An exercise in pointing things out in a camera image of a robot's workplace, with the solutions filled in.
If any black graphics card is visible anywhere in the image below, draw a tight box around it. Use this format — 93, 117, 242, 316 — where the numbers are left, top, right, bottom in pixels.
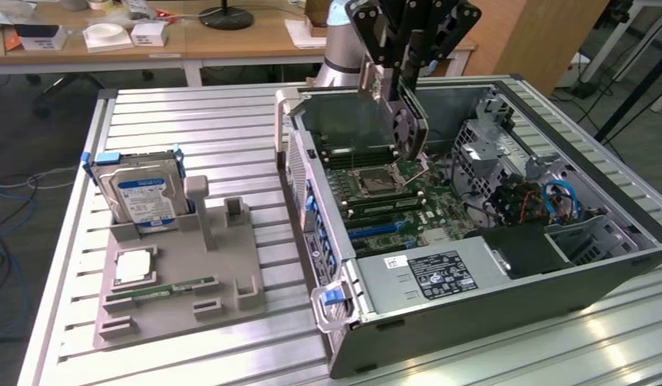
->
357, 59, 432, 162

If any white paper stack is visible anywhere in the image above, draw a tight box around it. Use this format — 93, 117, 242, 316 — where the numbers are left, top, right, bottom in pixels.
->
284, 18, 329, 50

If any wooden cabinet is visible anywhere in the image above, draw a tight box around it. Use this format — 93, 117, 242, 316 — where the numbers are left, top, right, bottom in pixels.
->
461, 0, 610, 97

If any wooden desk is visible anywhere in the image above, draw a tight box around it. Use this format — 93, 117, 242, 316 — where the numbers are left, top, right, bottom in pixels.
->
0, 0, 479, 88

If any black round lamp base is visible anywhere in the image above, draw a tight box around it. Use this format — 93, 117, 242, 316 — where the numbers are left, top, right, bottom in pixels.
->
197, 0, 254, 31

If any metal socket cover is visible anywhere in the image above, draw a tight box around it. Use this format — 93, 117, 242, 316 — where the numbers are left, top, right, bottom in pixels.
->
393, 154, 433, 184

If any perforated metal disk bay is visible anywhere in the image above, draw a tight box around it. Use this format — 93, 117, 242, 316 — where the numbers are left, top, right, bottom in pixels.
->
451, 118, 529, 202

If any CPU socket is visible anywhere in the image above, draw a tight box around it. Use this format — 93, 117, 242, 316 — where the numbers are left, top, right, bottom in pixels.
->
351, 164, 401, 198

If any black installed RAM stick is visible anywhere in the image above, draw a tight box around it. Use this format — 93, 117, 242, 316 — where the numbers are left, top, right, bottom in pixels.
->
348, 192, 424, 216

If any small white labelled box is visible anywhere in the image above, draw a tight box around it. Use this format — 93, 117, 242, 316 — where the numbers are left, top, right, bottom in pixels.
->
128, 22, 169, 47

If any green motherboard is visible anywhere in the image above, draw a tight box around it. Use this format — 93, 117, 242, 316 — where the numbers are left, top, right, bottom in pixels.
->
310, 132, 476, 258

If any blue expansion slot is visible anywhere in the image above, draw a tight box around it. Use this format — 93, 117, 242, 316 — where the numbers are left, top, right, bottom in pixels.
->
348, 223, 415, 240

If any grey metal drive bay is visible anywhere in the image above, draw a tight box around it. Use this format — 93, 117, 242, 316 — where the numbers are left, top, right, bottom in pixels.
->
541, 215, 640, 266

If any hard disk in blue carrier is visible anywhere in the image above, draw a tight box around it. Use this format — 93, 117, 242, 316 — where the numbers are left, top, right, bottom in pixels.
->
80, 143, 194, 236

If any black office chair base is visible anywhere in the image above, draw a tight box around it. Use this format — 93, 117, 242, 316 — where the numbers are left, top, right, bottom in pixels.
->
31, 74, 106, 120

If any white box with black lid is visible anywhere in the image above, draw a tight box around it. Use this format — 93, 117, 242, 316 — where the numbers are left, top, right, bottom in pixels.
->
13, 23, 67, 51

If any grey power supply unit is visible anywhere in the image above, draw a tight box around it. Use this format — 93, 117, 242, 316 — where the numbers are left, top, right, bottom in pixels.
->
356, 236, 511, 317

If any blue case latch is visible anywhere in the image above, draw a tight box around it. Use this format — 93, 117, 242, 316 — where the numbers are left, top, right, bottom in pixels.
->
318, 289, 345, 310

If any silver CPU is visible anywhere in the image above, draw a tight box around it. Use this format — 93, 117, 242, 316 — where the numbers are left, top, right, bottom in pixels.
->
113, 251, 156, 285

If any open grey PC case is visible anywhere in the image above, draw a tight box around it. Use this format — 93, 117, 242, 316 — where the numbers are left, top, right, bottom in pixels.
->
273, 74, 662, 381

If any green RAM stick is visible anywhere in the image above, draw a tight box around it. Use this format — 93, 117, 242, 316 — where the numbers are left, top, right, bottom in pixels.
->
105, 277, 216, 302

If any grey printed parts rack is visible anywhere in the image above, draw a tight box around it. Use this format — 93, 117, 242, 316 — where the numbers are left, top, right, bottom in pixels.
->
92, 173, 270, 351

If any black and red wire bundle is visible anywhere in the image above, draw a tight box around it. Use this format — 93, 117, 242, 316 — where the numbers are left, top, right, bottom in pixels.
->
493, 183, 545, 226

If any blue disk wire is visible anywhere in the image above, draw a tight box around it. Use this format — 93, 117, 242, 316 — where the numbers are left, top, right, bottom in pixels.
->
541, 179, 582, 226

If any white box with round ring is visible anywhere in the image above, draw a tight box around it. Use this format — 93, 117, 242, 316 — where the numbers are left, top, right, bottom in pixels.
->
81, 23, 133, 53

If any white floor cable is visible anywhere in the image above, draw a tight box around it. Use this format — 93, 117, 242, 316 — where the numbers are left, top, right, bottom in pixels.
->
0, 166, 78, 191

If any blue floor cable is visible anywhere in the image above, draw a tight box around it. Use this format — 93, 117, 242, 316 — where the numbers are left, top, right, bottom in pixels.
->
0, 180, 39, 347

